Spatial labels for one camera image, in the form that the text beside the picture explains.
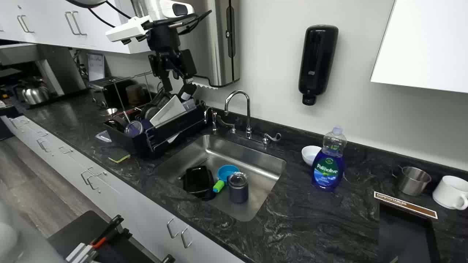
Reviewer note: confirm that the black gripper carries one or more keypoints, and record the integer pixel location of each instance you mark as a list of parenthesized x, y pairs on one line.
[(168, 55)]

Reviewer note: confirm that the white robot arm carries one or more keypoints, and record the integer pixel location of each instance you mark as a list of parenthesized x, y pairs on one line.
[(160, 11)]

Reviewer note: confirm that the chrome sink faucet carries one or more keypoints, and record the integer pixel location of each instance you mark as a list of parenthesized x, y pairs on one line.
[(232, 122)]

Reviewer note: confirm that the black container in sink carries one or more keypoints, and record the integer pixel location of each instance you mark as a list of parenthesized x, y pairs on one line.
[(200, 181)]

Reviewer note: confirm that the blue bowl in sink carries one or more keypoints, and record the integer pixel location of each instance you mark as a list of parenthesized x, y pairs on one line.
[(226, 171)]

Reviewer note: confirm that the stainless steel sink basin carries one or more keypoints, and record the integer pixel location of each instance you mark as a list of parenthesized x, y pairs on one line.
[(263, 169)]

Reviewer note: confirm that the dark blue cup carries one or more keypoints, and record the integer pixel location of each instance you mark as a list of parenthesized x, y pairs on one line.
[(239, 191)]

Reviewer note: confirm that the steel measuring cup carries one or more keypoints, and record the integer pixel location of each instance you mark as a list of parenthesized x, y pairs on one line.
[(412, 179)]

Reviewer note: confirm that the black tray on counter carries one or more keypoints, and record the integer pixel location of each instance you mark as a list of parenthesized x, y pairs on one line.
[(406, 230)]

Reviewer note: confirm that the steel paper towel dispenser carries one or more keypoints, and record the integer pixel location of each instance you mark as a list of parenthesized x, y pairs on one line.
[(214, 42)]

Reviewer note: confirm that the black dish drying rack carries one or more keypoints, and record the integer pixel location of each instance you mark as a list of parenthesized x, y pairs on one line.
[(153, 127)]

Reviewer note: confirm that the green yellow sponge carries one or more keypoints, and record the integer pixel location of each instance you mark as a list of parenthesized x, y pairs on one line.
[(118, 155)]

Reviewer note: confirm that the steel kettle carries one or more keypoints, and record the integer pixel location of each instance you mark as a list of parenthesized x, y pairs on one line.
[(34, 90)]

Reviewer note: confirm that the white small bowl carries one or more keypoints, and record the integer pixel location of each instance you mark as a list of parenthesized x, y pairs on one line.
[(309, 153)]

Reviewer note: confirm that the blue dish soap bottle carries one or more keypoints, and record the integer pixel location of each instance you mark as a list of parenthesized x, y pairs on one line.
[(330, 163)]

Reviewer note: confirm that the markers in black holder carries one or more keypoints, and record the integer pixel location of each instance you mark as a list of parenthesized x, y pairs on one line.
[(87, 252)]

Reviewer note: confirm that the white upper cabinet right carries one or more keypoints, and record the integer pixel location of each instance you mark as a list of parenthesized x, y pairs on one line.
[(426, 45)]

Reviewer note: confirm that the white ceramic mug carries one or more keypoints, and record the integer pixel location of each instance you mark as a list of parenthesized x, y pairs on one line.
[(453, 193)]

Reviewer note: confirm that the green brush handle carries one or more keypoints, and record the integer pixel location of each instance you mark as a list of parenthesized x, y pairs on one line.
[(219, 185)]

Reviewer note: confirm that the black wall soap dispenser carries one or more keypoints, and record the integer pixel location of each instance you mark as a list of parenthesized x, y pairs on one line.
[(317, 62)]

